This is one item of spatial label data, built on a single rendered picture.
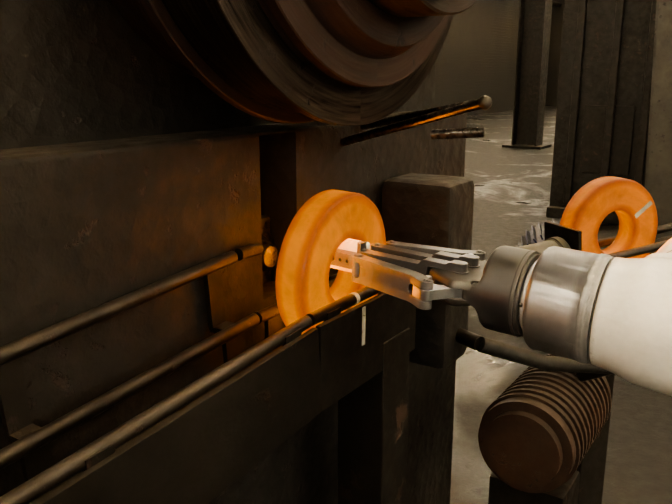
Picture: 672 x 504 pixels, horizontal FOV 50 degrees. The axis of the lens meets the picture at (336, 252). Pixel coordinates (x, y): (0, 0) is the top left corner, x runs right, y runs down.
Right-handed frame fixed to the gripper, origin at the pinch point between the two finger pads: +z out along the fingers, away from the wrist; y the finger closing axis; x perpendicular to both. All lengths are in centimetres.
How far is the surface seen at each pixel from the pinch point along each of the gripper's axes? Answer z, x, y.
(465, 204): -3.5, 1.8, 23.6
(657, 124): 18, -5, 277
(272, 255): 8.0, -1.9, 0.0
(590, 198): -13.6, 1.1, 43.2
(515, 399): -12.5, -22.0, 23.7
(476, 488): 12, -76, 82
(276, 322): 3.8, -7.1, -4.5
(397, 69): -3.7, 17.9, 3.6
